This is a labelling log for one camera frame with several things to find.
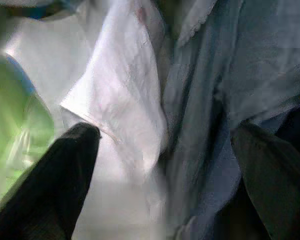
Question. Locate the white cloth garment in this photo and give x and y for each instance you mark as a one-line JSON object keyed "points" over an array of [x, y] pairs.
{"points": [[120, 87]]}

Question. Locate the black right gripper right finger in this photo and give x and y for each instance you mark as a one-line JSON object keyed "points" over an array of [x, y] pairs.
{"points": [[280, 190]]}

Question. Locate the grey-blue cloth garment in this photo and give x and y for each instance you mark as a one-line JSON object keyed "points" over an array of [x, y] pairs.
{"points": [[215, 75]]}

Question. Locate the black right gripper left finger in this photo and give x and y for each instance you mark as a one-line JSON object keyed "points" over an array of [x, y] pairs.
{"points": [[47, 190]]}

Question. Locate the light green cloth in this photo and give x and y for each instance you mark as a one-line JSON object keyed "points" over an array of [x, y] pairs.
{"points": [[10, 112]]}

